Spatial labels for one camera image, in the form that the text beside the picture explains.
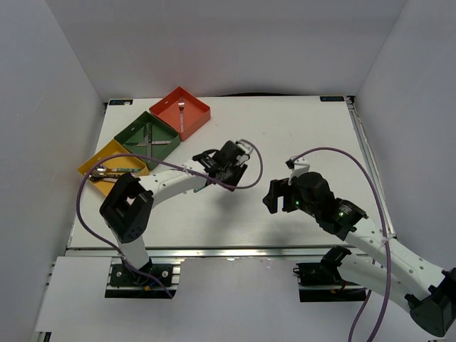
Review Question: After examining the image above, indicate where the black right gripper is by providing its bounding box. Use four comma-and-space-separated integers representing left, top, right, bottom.
262, 177, 319, 218

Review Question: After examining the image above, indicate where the pink handled knife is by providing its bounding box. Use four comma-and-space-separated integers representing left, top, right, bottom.
136, 140, 172, 147

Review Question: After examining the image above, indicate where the pink handled fork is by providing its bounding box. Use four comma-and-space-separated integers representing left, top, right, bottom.
178, 100, 185, 133

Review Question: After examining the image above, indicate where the brown handled knife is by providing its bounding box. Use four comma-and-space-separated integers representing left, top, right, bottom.
146, 123, 152, 157

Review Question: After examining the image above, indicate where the green handled knife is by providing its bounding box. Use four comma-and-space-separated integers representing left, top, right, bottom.
143, 125, 147, 156

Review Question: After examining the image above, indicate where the green handled spoon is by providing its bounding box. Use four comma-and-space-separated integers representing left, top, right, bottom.
95, 165, 141, 173

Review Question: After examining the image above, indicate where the brown handled spoon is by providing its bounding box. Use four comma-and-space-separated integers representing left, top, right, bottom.
88, 172, 121, 181

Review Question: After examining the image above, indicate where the green handled fork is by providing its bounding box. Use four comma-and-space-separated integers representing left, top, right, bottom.
193, 185, 208, 193

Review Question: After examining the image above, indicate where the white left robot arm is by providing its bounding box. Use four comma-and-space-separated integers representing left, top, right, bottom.
100, 140, 252, 284

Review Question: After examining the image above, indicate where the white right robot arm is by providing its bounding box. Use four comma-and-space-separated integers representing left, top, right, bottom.
263, 172, 455, 337

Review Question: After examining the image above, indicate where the red box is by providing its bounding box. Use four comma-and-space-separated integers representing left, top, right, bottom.
149, 86, 211, 141

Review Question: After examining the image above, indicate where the green box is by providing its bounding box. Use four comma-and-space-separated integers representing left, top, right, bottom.
114, 112, 181, 171

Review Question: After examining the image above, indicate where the yellow box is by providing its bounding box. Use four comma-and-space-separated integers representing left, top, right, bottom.
78, 140, 149, 196

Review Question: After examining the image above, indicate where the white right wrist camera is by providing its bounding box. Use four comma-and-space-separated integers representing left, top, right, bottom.
286, 156, 310, 185

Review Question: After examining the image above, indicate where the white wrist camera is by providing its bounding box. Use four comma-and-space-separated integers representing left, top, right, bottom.
286, 156, 310, 185
236, 140, 254, 162

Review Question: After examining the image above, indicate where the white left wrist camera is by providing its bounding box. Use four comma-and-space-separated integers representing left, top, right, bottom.
236, 140, 254, 162

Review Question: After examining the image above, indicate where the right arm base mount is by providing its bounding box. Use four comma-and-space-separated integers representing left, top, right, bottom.
293, 246, 366, 303

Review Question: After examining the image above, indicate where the aluminium table frame rail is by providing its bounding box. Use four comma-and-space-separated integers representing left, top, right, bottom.
345, 95, 396, 236

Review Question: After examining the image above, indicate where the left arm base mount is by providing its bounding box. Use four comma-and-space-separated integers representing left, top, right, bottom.
105, 258, 180, 299

